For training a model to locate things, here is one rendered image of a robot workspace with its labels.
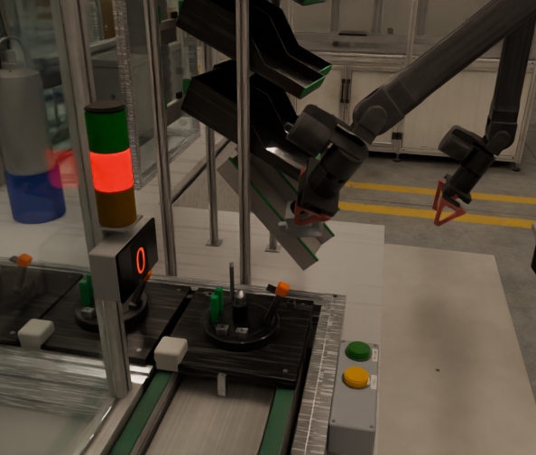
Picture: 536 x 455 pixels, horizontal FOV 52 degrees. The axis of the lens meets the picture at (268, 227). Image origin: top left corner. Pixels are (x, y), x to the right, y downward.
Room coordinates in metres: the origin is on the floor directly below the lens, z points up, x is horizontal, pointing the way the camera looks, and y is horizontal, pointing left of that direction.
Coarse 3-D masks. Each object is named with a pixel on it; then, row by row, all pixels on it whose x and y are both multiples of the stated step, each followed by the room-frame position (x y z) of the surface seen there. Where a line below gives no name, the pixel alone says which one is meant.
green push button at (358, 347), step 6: (354, 342) 0.79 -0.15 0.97; (360, 342) 0.79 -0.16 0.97; (348, 348) 0.78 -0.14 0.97; (354, 348) 0.78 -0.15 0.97; (360, 348) 0.78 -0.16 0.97; (366, 348) 0.78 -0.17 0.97; (348, 354) 0.77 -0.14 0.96; (354, 354) 0.76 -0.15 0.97; (360, 354) 0.76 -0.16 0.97; (366, 354) 0.77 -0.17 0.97
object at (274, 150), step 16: (192, 80) 1.10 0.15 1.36; (208, 80) 1.18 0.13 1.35; (224, 80) 1.22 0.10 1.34; (192, 96) 1.10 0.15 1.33; (208, 96) 1.09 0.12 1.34; (224, 96) 1.08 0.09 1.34; (256, 96) 1.19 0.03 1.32; (192, 112) 1.10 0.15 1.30; (208, 112) 1.09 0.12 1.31; (224, 112) 1.08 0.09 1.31; (256, 112) 1.19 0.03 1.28; (272, 112) 1.18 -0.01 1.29; (224, 128) 1.08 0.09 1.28; (256, 128) 1.17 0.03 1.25; (272, 128) 1.18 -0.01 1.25; (256, 144) 1.05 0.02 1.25; (272, 144) 1.13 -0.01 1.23; (288, 144) 1.16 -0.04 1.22; (272, 160) 1.04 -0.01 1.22; (288, 160) 1.09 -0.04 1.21; (304, 160) 1.12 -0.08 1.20
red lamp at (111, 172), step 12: (96, 156) 0.65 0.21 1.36; (108, 156) 0.65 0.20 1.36; (120, 156) 0.66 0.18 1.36; (96, 168) 0.65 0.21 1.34; (108, 168) 0.65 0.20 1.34; (120, 168) 0.66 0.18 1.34; (96, 180) 0.66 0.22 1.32; (108, 180) 0.65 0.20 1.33; (120, 180) 0.65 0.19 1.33; (132, 180) 0.67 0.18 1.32
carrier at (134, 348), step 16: (144, 288) 0.97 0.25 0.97; (160, 288) 0.97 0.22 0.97; (176, 288) 0.97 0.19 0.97; (128, 304) 0.88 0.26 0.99; (144, 304) 0.88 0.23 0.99; (160, 304) 0.91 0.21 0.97; (176, 304) 0.91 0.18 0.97; (128, 320) 0.84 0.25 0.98; (144, 320) 0.86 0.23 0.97; (160, 320) 0.86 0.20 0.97; (128, 336) 0.81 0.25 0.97; (144, 336) 0.81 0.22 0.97; (160, 336) 0.81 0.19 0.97; (128, 352) 0.76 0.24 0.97; (144, 352) 0.76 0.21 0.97
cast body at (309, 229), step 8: (288, 208) 0.94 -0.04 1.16; (288, 216) 0.93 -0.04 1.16; (304, 216) 0.92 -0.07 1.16; (280, 224) 0.96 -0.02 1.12; (288, 224) 0.93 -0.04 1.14; (312, 224) 0.93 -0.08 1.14; (320, 224) 0.94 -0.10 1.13; (288, 232) 0.94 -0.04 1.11; (296, 232) 0.94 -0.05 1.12; (304, 232) 0.93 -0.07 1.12; (312, 232) 0.93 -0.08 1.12; (320, 232) 0.93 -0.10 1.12
